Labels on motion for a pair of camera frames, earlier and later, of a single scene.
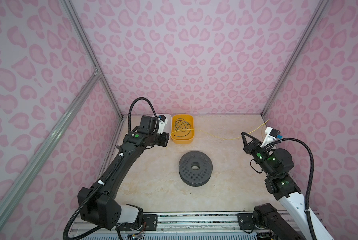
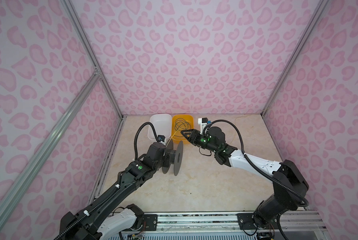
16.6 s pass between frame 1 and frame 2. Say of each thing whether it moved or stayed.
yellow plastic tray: stayed
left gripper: moved
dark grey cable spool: moved
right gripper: moved
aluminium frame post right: stayed
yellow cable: moved
